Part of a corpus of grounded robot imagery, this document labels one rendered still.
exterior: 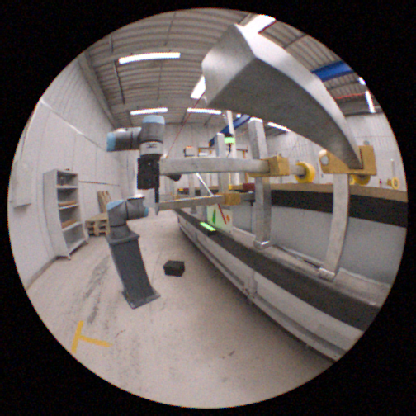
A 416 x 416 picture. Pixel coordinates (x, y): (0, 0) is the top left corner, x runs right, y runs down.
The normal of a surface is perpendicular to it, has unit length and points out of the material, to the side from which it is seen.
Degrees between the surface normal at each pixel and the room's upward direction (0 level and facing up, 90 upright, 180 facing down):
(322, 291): 90
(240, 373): 0
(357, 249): 90
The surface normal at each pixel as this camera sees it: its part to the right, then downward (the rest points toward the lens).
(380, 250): -0.92, 0.12
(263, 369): -0.07, -0.99
